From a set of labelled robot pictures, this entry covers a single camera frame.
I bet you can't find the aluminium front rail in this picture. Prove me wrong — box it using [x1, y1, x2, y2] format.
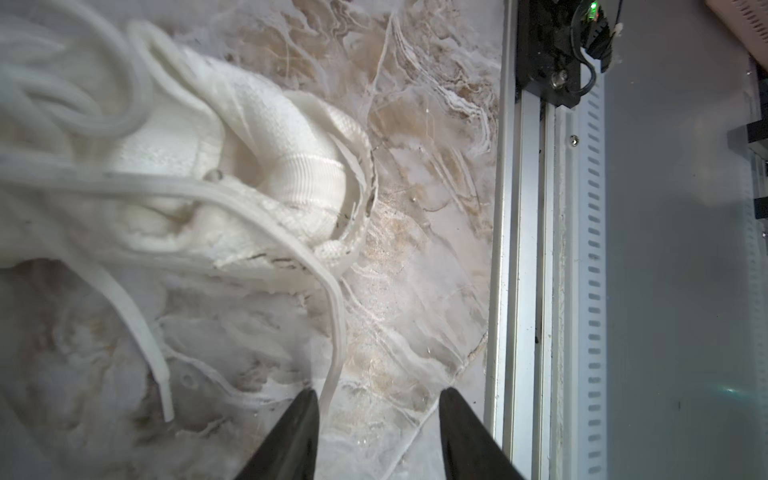
[484, 1, 608, 479]

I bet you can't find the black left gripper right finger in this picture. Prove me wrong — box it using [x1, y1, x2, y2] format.
[439, 387, 524, 480]

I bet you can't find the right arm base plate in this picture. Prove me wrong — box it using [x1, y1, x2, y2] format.
[515, 0, 623, 108]

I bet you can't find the white sneaker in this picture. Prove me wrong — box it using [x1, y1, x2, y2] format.
[1, 1, 378, 420]

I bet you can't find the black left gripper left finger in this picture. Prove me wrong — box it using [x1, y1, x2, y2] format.
[234, 389, 320, 480]

